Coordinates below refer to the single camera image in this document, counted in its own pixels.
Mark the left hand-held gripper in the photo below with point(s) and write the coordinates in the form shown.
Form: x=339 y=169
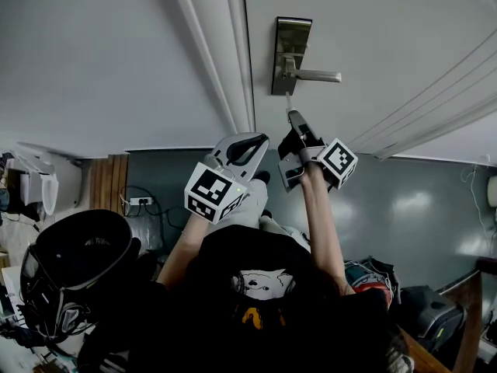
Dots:
x=209 y=189

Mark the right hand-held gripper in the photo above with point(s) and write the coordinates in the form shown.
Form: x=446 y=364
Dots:
x=338 y=161

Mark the silver door lock with lever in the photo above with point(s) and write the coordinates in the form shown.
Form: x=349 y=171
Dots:
x=289 y=33

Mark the white door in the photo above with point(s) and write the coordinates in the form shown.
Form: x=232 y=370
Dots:
x=388 y=33

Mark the person's right forearm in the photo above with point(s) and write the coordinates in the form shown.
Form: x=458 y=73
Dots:
x=324 y=227

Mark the person's left forearm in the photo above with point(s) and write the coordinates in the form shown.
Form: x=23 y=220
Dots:
x=182 y=247

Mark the person's grey trousers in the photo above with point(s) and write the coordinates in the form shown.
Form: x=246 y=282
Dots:
x=248 y=204

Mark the white power strip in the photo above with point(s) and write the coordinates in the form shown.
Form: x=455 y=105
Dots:
x=141 y=201

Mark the brown wooden board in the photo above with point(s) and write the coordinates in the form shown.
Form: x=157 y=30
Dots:
x=108 y=181

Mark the red and black bag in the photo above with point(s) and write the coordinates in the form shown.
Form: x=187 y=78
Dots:
x=365 y=282

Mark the person's black printed shirt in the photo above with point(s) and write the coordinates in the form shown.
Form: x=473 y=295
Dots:
x=310 y=325

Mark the black helmet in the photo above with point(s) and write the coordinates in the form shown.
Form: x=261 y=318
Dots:
x=77 y=247

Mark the white cylindrical object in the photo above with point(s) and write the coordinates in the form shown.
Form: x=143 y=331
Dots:
x=493 y=192

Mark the black hard case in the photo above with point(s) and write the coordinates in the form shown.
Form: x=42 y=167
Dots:
x=431 y=313

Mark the brown wooden table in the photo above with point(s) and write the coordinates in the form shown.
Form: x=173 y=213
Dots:
x=471 y=305

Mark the white cluttered desk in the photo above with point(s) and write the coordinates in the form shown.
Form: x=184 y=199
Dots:
x=9 y=282

